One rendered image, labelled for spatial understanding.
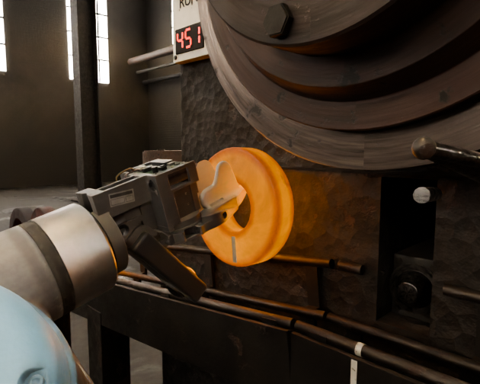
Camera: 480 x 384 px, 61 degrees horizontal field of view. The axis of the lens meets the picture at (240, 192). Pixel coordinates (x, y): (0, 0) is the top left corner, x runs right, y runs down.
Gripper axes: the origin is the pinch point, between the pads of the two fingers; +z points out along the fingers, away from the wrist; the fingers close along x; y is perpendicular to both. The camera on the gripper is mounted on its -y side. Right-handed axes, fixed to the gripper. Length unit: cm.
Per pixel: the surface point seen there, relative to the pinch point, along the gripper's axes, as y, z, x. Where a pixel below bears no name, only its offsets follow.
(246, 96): 12.2, -0.4, -4.8
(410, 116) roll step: 9.5, -2.9, -24.2
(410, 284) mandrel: -10.9, 4.3, -19.8
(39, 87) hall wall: 49, 337, 982
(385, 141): 7.2, -1.8, -21.4
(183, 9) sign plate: 26.7, 17.6, 24.3
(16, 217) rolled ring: -14, -6, 90
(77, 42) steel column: 94, 287, 623
